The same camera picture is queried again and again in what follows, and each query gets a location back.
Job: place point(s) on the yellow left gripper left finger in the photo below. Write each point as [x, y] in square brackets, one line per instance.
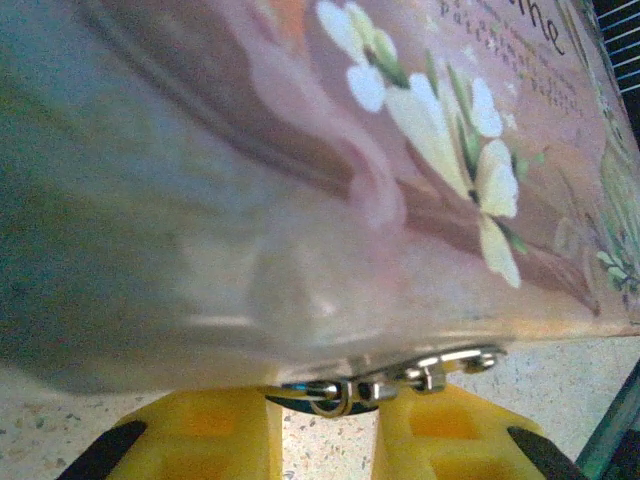
[200, 440]

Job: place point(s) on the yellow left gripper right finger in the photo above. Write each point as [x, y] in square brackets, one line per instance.
[450, 440]

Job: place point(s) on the blue circuit print back panel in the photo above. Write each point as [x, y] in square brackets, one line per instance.
[622, 45]

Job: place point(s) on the blue table edge strip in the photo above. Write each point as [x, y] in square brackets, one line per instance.
[610, 435]

